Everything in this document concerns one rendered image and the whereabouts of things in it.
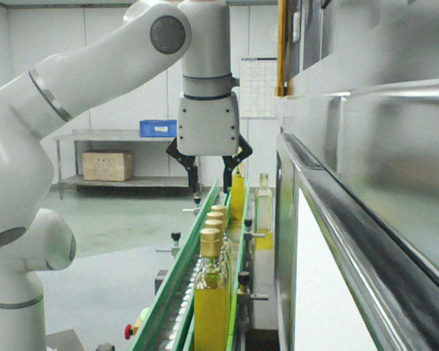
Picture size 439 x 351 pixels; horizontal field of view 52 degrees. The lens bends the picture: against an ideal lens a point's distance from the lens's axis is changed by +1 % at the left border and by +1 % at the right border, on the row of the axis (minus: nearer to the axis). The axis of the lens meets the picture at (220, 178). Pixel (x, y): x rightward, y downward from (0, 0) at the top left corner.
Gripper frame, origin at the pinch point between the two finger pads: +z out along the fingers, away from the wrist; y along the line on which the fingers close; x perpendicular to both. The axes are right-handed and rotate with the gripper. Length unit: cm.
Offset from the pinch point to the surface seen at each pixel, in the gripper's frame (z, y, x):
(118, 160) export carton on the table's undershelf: 201, 191, -483
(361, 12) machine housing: -28.7, -17.1, 25.9
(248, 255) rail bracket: 51, -5, -51
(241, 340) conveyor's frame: 39.4, -4.9, -3.3
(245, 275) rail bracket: 27.8, -5.5, -10.6
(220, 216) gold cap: 11.5, -0.8, -7.5
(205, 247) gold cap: 10.7, 0.6, 4.6
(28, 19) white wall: 26, 337, -593
